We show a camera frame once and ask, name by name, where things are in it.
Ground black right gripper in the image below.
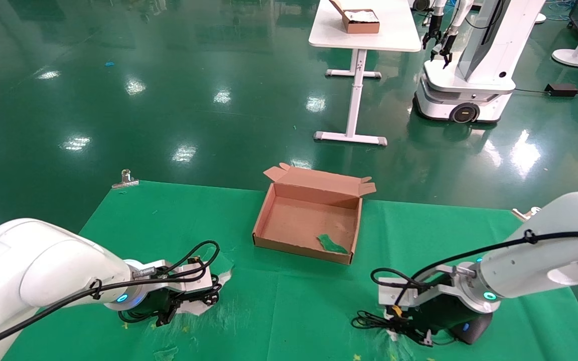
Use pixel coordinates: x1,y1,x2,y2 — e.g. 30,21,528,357
387,295,494,348

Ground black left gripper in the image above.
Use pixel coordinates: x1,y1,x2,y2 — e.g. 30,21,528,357
136,286,221,327

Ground black wired computer mouse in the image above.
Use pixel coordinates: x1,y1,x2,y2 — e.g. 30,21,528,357
352,311,493,346

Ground open brown cardboard box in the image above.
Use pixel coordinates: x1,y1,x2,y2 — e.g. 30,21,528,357
252,162,377,265

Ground small brown box with flap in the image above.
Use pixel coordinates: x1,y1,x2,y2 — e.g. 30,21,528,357
329,0,381,35

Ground green table cloth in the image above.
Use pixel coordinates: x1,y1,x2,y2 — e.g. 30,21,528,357
1,180,578,361

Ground green cloth scrap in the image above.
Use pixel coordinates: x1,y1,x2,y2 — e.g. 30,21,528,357
318,234,349,255

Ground silver binder clip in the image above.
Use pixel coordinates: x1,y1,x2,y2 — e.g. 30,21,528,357
512,207,541,222
112,169,139,190

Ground black power adapter brick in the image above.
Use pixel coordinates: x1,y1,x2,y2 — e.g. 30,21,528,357
545,83,578,97

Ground white wheeled background robot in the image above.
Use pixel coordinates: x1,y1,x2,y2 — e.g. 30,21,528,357
413,0,546,124

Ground black background robot gripper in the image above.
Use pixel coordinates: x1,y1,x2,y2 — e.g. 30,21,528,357
431,28,455,70
422,13,443,51

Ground white desk with metal leg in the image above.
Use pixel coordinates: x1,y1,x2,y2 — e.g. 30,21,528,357
309,0,422,146

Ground white packing material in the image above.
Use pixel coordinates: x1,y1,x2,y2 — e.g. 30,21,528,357
344,10,379,22

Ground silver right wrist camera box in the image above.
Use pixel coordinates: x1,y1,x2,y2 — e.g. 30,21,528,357
378,265,463,307

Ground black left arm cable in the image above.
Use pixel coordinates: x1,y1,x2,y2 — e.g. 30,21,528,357
0,241,220,355

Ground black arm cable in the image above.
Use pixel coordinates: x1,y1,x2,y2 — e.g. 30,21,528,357
371,230,578,307
0,241,220,355

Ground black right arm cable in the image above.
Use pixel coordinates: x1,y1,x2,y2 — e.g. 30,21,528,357
371,230,578,307

